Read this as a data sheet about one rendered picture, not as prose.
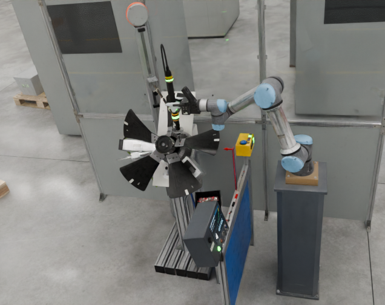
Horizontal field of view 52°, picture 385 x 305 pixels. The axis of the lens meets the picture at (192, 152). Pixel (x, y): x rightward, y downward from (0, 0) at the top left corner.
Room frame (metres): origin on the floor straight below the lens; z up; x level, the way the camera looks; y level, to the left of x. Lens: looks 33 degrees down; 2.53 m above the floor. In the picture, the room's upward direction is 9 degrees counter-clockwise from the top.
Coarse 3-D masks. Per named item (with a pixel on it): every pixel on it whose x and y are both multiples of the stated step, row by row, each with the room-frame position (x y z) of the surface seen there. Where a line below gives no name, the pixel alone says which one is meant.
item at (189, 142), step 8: (192, 136) 2.23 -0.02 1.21; (200, 136) 2.20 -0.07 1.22; (208, 136) 2.18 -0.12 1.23; (216, 136) 2.16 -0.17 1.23; (184, 144) 2.16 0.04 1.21; (192, 144) 2.14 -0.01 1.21; (200, 144) 2.12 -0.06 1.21; (208, 144) 2.11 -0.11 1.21; (216, 144) 2.10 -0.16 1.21; (208, 152) 2.05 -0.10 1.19; (216, 152) 2.04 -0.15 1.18
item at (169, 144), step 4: (160, 136) 2.21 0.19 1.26; (164, 136) 2.20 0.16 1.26; (168, 136) 2.21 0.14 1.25; (172, 136) 2.28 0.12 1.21; (156, 140) 2.20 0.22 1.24; (160, 140) 2.19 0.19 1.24; (164, 140) 2.19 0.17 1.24; (168, 140) 2.18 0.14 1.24; (172, 140) 2.18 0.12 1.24; (156, 144) 2.19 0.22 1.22; (160, 144) 2.19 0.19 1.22; (168, 144) 2.16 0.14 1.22; (172, 144) 2.16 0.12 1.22; (156, 148) 2.17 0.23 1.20; (160, 148) 2.16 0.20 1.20; (164, 148) 2.15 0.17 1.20; (168, 148) 2.14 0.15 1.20; (172, 148) 2.15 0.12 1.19; (176, 148) 2.22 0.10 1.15; (160, 152) 2.14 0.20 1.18; (164, 152) 2.13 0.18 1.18; (172, 152) 2.18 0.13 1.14
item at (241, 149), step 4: (240, 136) 2.37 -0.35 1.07; (244, 136) 2.36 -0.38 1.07; (248, 136) 2.36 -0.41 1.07; (252, 136) 2.35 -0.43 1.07; (240, 140) 2.32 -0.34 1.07; (236, 144) 2.28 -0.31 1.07; (240, 144) 2.27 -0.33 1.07; (244, 144) 2.26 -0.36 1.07; (248, 144) 2.26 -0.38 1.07; (236, 148) 2.27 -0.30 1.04; (240, 148) 2.26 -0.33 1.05; (244, 148) 2.25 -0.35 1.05; (248, 148) 2.24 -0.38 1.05; (252, 148) 2.32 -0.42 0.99; (236, 152) 2.27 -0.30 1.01; (240, 152) 2.26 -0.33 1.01; (244, 152) 2.25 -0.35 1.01; (248, 152) 2.24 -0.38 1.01
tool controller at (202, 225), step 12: (204, 204) 1.51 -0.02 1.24; (216, 204) 1.49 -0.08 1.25; (192, 216) 1.45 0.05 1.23; (204, 216) 1.42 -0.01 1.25; (216, 216) 1.43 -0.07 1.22; (192, 228) 1.36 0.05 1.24; (204, 228) 1.33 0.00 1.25; (216, 228) 1.39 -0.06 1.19; (228, 228) 1.48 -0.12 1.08; (192, 240) 1.29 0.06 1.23; (204, 240) 1.27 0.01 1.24; (192, 252) 1.29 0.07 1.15; (204, 252) 1.27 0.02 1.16; (216, 252) 1.30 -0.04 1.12; (204, 264) 1.27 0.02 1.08; (216, 264) 1.25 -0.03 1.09
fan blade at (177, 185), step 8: (168, 168) 2.08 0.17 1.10; (176, 168) 2.09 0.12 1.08; (184, 168) 2.11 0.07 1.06; (176, 176) 2.04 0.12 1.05; (184, 176) 2.06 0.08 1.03; (192, 176) 2.07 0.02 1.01; (176, 184) 2.00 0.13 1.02; (184, 184) 2.01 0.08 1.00; (192, 184) 2.02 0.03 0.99; (200, 184) 2.03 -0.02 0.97; (176, 192) 1.97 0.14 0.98; (184, 192) 1.97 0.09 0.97
